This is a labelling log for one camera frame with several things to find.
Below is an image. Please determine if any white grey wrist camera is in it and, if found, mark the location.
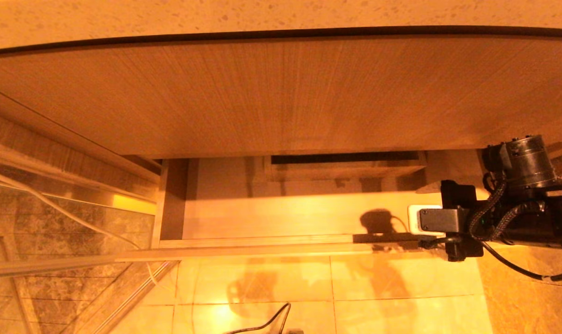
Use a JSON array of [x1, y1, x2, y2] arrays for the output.
[[407, 204, 470, 236]]

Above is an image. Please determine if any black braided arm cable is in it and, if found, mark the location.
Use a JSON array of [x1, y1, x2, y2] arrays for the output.
[[469, 179, 562, 242]]

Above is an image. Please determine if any wooden drawer with cutout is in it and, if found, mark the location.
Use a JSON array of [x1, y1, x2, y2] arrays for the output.
[[115, 148, 562, 264]]

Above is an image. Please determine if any thin white cable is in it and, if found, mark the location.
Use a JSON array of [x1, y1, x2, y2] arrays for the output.
[[0, 165, 175, 295]]

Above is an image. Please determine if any smooth black camera cable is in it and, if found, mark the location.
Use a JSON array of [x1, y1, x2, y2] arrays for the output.
[[481, 240, 562, 282]]

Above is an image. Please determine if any wooden vanity cabinet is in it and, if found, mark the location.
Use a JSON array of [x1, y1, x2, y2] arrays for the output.
[[0, 29, 562, 186]]

